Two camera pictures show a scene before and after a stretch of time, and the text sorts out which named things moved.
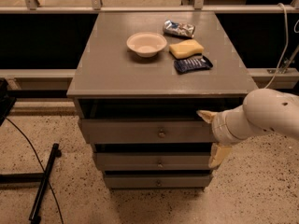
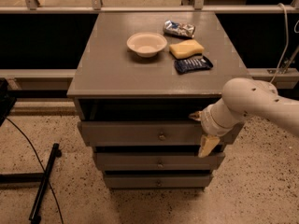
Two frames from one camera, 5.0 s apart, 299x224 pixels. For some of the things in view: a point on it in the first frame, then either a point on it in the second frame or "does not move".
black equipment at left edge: [7, 101] does not move
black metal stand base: [35, 177] does not move
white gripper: [220, 129] -> [207, 122]
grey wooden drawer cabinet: [138, 87] does not move
